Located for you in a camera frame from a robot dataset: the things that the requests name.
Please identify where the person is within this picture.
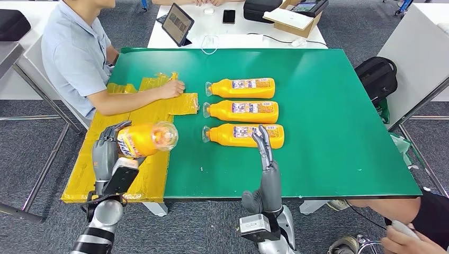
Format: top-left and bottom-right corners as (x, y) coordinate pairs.
(328, 190), (449, 254)
(151, 0), (245, 8)
(41, 0), (186, 121)

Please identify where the black bag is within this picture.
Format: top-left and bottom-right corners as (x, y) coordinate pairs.
(0, 8), (32, 42)

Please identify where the black power cable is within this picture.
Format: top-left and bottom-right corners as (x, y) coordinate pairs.
(246, 32), (329, 48)

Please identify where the white handheld controller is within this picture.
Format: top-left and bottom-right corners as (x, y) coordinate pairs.
(391, 220), (420, 241)

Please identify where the yellow taped mat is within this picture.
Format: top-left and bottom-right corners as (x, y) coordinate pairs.
(60, 71), (200, 204)

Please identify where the white table with metal frame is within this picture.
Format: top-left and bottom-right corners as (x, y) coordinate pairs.
(0, 0), (91, 223)

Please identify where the cardboard box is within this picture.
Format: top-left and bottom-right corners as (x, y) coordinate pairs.
(263, 0), (324, 39)

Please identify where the white looped cable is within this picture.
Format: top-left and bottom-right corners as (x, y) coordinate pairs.
(200, 34), (221, 56)

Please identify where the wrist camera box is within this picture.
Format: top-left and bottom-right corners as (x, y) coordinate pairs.
(102, 157), (140, 196)
(239, 214), (281, 243)

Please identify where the green bag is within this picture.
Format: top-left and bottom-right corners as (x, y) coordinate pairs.
(376, 99), (391, 125)

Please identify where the white sheet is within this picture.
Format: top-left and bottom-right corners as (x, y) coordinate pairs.
(263, 7), (316, 31)

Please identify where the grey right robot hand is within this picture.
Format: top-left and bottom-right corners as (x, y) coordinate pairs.
(241, 124), (283, 215)

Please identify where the white table with metal legs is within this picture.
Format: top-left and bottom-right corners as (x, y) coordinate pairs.
(377, 3), (449, 199)

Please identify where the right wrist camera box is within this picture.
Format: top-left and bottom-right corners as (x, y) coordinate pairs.
(239, 214), (281, 243)

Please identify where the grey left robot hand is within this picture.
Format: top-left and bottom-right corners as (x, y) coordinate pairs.
(92, 120), (132, 183)

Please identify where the black zip case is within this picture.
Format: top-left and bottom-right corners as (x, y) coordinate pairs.
(243, 0), (283, 24)

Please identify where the person's right hand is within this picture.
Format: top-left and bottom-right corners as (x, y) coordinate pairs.
(158, 79), (186, 100)

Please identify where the black tablet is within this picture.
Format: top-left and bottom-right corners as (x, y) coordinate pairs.
(161, 3), (195, 47)

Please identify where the green table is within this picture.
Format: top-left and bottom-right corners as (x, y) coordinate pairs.
(106, 46), (423, 217)

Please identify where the orange detergent bottle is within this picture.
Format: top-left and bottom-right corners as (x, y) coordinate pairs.
(205, 77), (276, 99)
(202, 100), (280, 124)
(202, 123), (285, 150)
(116, 121), (179, 159)

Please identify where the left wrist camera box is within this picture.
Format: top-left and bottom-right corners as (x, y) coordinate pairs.
(102, 157), (140, 196)

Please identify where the black terminal with screen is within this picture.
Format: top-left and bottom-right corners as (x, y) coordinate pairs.
(290, 0), (330, 18)

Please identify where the chrome chair base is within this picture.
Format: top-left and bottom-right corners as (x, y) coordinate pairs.
(357, 234), (387, 254)

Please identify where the clear plastic bag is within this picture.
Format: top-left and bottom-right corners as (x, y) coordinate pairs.
(389, 133), (414, 168)

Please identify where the black backpack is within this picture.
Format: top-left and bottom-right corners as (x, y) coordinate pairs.
(354, 57), (399, 106)

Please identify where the black floor cable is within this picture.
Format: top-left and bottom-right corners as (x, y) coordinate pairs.
(345, 201), (388, 231)

